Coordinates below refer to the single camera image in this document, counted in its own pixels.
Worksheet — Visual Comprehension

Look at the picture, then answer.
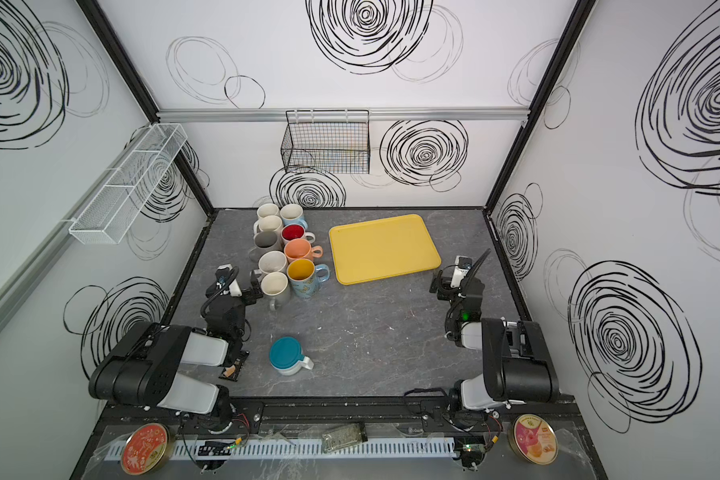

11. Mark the teal lidded cup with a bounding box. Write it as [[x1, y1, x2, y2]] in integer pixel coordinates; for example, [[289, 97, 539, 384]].
[[269, 337, 314, 376]]

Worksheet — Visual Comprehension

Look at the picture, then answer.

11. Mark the blue butterfly mug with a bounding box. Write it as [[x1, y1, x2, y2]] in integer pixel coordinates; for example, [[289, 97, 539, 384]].
[[287, 258, 331, 299]]

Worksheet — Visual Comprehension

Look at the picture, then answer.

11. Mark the grey mug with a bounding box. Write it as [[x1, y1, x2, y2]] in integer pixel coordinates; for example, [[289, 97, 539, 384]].
[[248, 230, 282, 263], [261, 272, 292, 311]]

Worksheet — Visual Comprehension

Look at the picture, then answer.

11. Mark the cream speckled mug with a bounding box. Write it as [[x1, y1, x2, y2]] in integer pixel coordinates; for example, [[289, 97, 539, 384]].
[[258, 250, 288, 275]]

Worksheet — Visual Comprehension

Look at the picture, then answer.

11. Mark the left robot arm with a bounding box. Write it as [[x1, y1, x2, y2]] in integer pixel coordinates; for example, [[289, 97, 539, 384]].
[[88, 264, 263, 434]]

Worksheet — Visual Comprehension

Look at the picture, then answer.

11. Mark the pink mug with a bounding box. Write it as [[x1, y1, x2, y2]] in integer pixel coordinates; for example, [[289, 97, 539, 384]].
[[253, 215, 283, 234]]

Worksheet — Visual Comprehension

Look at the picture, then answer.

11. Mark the red round tin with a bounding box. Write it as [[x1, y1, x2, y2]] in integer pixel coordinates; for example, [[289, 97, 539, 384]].
[[120, 423, 174, 476]]

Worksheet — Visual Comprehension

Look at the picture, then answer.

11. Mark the yellow plastic tray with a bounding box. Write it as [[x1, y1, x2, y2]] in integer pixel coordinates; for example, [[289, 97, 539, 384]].
[[329, 214, 442, 286]]

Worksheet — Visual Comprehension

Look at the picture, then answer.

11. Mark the cream and orange mug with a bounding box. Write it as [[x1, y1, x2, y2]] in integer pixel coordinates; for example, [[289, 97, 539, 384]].
[[284, 239, 323, 264]]

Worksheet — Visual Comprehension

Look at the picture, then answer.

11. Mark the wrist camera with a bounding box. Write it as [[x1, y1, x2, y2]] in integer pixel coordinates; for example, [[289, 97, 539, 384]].
[[215, 264, 242, 297], [450, 255, 473, 288]]

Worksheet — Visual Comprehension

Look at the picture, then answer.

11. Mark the white slotted cable duct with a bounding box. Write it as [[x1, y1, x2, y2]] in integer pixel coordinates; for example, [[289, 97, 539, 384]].
[[104, 436, 457, 462]]

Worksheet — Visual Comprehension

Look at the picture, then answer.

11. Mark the light blue mug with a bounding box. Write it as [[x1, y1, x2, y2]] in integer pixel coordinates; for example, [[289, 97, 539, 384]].
[[279, 204, 308, 229]]

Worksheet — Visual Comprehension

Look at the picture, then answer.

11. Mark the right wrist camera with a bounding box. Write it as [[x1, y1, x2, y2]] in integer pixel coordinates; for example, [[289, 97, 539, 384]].
[[450, 255, 473, 288]]

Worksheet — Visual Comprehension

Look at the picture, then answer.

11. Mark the small cream mug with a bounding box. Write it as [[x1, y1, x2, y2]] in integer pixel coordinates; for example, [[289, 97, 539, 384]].
[[281, 224, 316, 244]]

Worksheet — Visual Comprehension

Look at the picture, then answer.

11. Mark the white wire shelf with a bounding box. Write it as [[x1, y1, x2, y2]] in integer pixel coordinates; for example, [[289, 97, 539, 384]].
[[68, 123, 187, 245]]

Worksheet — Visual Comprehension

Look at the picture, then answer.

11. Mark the black wire basket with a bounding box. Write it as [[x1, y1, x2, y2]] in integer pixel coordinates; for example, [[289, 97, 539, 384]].
[[280, 109, 371, 174]]

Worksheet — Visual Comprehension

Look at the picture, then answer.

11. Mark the white mug with ribbed base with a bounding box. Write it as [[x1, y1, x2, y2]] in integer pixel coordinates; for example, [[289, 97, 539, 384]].
[[256, 203, 280, 219]]

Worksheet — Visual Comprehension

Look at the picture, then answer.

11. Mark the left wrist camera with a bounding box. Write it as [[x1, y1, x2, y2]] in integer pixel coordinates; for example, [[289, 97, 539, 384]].
[[215, 264, 242, 297]]

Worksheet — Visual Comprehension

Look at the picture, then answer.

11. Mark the clear plastic box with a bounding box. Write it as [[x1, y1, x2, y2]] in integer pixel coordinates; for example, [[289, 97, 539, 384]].
[[321, 422, 368, 454]]

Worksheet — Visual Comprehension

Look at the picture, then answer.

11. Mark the dark snack packet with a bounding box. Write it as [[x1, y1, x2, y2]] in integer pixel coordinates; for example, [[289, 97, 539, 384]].
[[218, 350, 250, 382]]

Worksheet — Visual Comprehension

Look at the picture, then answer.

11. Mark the pink round tin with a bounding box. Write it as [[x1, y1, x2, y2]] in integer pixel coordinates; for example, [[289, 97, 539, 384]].
[[508, 414, 559, 466]]

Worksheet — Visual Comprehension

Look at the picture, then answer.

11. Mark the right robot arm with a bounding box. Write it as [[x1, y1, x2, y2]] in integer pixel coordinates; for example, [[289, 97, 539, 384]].
[[430, 250, 560, 414]]

